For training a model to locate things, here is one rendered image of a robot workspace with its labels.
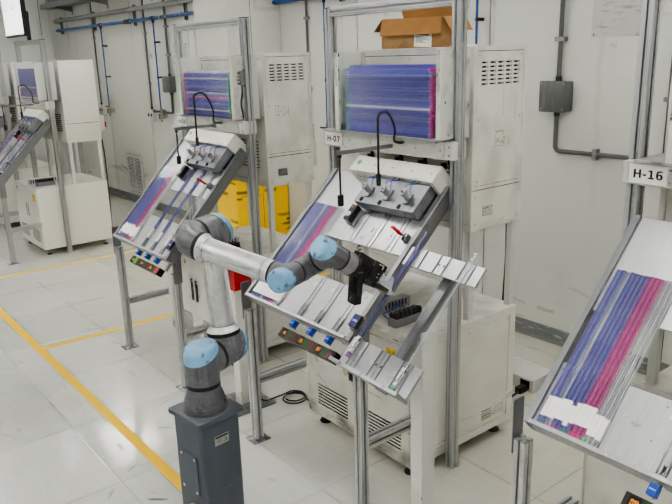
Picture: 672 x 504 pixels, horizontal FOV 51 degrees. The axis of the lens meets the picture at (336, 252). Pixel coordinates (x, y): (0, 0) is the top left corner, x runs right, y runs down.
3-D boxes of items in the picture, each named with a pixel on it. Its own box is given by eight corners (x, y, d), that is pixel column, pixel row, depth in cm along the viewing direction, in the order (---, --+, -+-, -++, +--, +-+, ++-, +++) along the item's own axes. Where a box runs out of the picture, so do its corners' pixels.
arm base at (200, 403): (199, 422, 232) (197, 395, 229) (174, 407, 242) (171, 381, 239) (236, 406, 242) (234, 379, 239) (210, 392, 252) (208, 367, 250)
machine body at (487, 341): (411, 483, 289) (411, 343, 272) (309, 419, 342) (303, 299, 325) (510, 429, 328) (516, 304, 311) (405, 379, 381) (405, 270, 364)
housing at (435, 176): (448, 205, 273) (431, 182, 265) (365, 189, 310) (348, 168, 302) (459, 189, 275) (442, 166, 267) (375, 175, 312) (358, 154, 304)
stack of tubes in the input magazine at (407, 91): (431, 139, 263) (432, 64, 255) (344, 130, 301) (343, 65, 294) (454, 136, 270) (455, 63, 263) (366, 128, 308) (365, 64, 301)
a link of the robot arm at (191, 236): (159, 222, 224) (289, 268, 205) (182, 215, 233) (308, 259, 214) (157, 256, 228) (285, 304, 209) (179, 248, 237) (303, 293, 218)
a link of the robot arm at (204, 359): (177, 384, 237) (174, 347, 233) (202, 369, 249) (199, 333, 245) (206, 391, 232) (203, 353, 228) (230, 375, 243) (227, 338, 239)
